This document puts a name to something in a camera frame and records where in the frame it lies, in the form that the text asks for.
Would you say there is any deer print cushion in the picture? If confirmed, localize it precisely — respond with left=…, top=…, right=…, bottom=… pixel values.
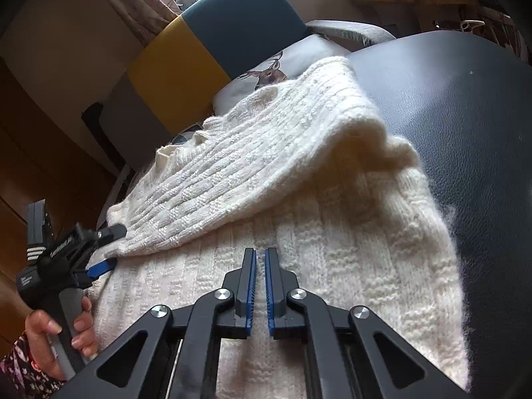
left=212, top=35, right=352, bottom=115

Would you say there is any white blue patterned cloth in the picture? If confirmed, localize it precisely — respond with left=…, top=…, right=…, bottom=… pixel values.
left=170, top=122, right=206, bottom=146

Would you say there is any person's left forearm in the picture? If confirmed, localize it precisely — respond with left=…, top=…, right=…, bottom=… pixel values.
left=0, top=332, right=63, bottom=399

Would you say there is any brown wooden wardrobe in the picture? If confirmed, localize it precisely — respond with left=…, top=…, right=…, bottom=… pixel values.
left=0, top=58, right=125, bottom=341

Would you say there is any black leather sofa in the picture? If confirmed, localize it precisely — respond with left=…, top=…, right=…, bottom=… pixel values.
left=100, top=31, right=532, bottom=399

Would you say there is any person's left hand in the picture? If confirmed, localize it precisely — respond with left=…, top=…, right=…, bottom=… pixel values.
left=25, top=297, right=99, bottom=382

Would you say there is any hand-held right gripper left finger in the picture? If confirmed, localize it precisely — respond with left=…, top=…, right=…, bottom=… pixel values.
left=54, top=247, right=257, bottom=399

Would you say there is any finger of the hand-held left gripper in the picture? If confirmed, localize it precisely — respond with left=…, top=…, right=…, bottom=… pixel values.
left=85, top=258, right=118, bottom=281
left=97, top=224, right=127, bottom=246

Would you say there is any white knit sweater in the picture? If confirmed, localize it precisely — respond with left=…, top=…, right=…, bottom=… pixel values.
left=89, top=56, right=472, bottom=399

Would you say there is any beige curtain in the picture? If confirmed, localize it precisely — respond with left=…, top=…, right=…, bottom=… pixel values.
left=100, top=0, right=200, bottom=46

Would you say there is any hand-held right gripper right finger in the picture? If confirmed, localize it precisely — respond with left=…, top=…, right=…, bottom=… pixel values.
left=265, top=247, right=468, bottom=399

